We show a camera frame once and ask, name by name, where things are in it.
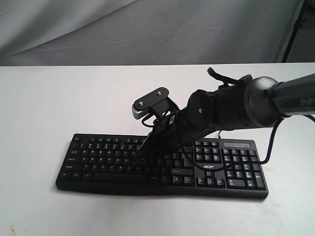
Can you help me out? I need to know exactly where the grey backdrop cloth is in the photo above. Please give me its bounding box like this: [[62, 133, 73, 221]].
[[0, 0, 302, 66]]

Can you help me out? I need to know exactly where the black stand pole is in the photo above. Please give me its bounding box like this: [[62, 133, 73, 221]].
[[281, 0, 309, 63]]

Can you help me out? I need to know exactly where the black acer keyboard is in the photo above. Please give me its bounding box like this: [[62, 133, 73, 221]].
[[56, 134, 269, 199]]

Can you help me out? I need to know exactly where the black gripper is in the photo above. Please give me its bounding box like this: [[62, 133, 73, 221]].
[[131, 111, 182, 163]]

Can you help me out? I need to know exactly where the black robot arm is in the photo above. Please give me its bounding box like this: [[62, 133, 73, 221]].
[[132, 72, 315, 162]]

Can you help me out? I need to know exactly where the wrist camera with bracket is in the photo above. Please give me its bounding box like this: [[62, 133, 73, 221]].
[[132, 87, 179, 128]]

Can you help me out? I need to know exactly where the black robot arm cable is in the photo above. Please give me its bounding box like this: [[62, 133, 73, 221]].
[[169, 67, 315, 173]]

